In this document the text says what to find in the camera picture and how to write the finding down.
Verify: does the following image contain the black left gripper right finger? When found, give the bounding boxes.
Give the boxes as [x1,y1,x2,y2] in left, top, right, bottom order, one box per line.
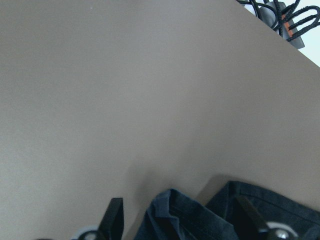
[234,196,270,235]

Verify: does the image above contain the black printed t-shirt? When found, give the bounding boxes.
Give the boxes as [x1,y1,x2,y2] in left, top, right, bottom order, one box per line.
[134,181,320,240]

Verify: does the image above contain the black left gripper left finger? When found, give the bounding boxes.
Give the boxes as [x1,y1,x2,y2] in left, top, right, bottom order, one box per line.
[97,197,124,240]

